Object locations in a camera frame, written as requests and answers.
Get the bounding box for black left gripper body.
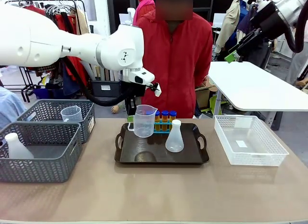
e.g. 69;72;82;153
120;80;147;107

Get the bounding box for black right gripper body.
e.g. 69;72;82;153
249;1;291;40

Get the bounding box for clear plastic measuring beaker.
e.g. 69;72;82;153
60;105;84;123
127;104;158;138

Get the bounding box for orange tube blue cap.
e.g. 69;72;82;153
169;110;178;131
146;109;161;132
161;110;169;132

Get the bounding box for white plastic conical flask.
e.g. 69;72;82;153
165;119;185;153
4;132;34;159

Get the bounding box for grey storage bin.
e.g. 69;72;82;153
90;79;121;98

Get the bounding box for blue test tube rack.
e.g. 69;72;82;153
154;121;174;133

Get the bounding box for white side table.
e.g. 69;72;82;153
208;61;308;132

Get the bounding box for grey basket holding beakers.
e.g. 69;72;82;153
16;99;96;145

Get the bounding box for grey paper roll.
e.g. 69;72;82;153
80;61;96;81

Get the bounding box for cardboard box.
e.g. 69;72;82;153
194;83;217;109

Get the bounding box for person's red jacket torso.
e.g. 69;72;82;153
136;11;214;119

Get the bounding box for person in grey clothes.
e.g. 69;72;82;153
286;24;308;86

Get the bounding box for hanging red dress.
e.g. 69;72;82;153
55;13;88;89

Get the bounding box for hanging blue denim garment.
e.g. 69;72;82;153
61;62;81;99

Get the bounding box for large white basket label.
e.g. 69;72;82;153
234;117;252;128

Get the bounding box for dark brown serving tray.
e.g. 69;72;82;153
114;122;210;165

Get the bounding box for person's blurred head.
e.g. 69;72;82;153
154;0;194;21

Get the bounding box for background white robot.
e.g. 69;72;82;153
127;7;136;26

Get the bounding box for hanging beige garment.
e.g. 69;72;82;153
76;8;91;35

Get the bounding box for person in pink hood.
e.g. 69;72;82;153
133;0;156;26

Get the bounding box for hanging black scarf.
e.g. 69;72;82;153
60;12;74;34

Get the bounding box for white perforated plastic basket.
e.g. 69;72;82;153
214;115;289;167

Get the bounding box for grey basket holding flasks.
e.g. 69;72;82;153
0;122;83;184

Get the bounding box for person in light blue shirt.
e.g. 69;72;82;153
0;86;27;131

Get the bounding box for black clothes rack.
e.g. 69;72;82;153
4;0;90;103

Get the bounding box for hanging red jacket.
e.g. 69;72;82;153
23;4;49;17

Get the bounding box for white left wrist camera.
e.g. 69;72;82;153
127;67;162;97

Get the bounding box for black right arm hose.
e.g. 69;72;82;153
282;0;308;53

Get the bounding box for black arm hose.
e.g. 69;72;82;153
61;56;138;106
282;0;308;53

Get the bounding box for black left arm hose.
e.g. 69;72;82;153
61;56;138;106

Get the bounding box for lime green frame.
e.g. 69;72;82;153
199;95;228;114

